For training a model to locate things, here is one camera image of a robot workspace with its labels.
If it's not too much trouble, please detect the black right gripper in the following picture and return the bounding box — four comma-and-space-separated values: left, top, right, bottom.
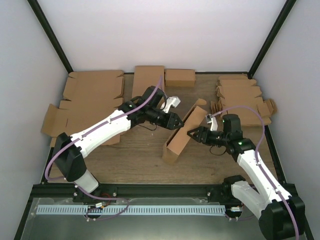
187, 126, 229, 147

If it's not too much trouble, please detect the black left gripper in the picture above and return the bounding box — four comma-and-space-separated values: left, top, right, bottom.
146, 106, 184, 130

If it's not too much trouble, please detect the large cardboard box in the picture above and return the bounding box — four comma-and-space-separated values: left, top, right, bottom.
162, 98, 208, 165

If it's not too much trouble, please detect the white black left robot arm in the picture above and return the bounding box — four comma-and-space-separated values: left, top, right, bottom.
52, 86, 184, 202

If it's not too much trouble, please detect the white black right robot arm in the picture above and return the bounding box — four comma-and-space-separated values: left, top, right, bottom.
187, 114, 305, 240

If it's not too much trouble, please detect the small folded cardboard box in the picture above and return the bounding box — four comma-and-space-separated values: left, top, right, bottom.
165, 69, 196, 87

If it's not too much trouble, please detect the tall folded cardboard box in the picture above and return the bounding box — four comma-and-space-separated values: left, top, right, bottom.
132, 65, 165, 97

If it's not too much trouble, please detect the stack of small cardboard blanks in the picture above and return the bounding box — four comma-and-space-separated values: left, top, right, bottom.
211, 74, 277, 127

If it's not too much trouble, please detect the flat cardboard blank back left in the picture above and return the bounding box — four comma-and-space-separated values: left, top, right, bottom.
63, 70, 124, 102

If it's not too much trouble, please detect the flat cardboard blank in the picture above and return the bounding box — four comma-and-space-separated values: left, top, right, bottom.
63, 70, 124, 102
41, 98, 124, 147

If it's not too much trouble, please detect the flat cardboard blank front left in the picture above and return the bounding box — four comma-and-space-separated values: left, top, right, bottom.
41, 98, 124, 147

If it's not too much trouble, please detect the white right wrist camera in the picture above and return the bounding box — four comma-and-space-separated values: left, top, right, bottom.
205, 114, 218, 131

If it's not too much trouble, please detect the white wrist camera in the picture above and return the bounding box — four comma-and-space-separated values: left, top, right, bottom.
205, 114, 218, 131
160, 96, 181, 113

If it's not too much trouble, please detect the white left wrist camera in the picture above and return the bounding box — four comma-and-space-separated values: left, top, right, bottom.
160, 96, 181, 113

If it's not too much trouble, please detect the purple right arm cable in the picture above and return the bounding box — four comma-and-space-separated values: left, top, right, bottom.
211, 105, 300, 240

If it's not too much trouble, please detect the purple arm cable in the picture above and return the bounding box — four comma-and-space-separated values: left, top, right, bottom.
211, 105, 300, 240
44, 75, 164, 222

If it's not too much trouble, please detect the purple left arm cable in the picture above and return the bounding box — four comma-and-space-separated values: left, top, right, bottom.
44, 75, 164, 222

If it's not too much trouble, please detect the light blue slotted cable duct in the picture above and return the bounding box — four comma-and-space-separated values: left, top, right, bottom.
36, 205, 226, 216

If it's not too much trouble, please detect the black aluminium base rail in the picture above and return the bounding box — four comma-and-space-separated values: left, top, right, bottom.
30, 183, 240, 205

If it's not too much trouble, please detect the black right corner frame post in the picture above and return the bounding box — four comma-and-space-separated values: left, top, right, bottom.
247, 0, 297, 79

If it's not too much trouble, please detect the black corner frame post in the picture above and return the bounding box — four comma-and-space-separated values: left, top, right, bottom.
247, 0, 297, 79
27, 0, 74, 73

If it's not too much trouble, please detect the black left corner frame post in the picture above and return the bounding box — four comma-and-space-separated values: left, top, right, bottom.
27, 0, 74, 73

